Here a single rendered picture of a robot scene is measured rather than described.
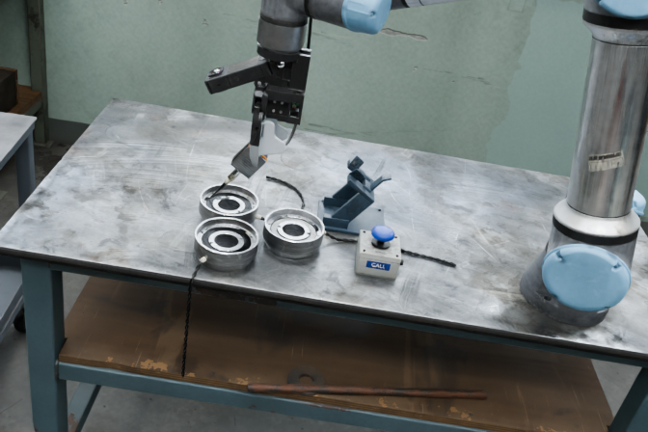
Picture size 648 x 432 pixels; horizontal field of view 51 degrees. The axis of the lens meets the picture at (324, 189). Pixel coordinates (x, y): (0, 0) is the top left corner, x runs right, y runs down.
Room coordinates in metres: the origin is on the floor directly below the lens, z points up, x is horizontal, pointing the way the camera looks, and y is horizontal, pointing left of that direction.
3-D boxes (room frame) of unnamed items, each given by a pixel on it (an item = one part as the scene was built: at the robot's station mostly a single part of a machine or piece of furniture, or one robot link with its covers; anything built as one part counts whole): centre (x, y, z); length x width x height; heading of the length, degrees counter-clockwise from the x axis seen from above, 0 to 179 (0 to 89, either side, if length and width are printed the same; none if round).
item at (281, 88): (1.04, 0.10, 1.07); 0.09 x 0.08 x 0.12; 93
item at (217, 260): (0.92, 0.14, 0.82); 0.10 x 0.10 x 0.04
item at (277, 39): (1.04, 0.11, 1.15); 0.08 x 0.08 x 0.05
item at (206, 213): (1.03, 0.16, 0.82); 0.10 x 0.10 x 0.04
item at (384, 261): (0.97, -0.12, 0.82); 0.08 x 0.07 x 0.05; 92
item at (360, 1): (1.02, 0.01, 1.23); 0.11 x 0.11 x 0.08; 71
